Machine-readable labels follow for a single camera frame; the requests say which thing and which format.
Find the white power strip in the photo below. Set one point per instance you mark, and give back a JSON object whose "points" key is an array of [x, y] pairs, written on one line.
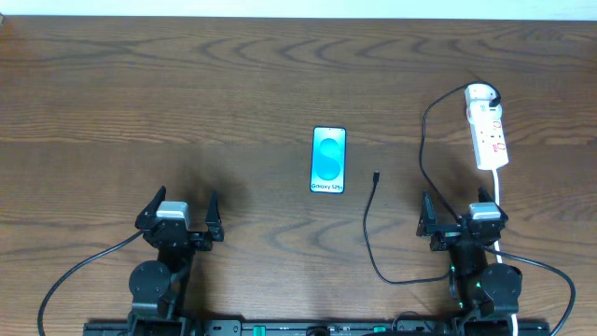
{"points": [[488, 137]]}

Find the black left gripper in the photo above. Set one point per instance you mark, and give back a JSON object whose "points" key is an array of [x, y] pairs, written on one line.
{"points": [[177, 235]]}

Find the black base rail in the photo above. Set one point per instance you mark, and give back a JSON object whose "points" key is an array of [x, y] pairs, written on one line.
{"points": [[409, 326]]}

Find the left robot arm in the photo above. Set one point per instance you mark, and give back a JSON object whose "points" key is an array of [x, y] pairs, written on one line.
{"points": [[159, 286]]}

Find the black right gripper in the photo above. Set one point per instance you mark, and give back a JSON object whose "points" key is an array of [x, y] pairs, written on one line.
{"points": [[462, 237]]}

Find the blue Galaxy smartphone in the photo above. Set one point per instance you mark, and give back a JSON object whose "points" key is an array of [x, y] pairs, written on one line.
{"points": [[328, 160]]}

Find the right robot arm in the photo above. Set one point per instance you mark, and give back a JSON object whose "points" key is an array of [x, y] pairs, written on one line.
{"points": [[489, 292]]}

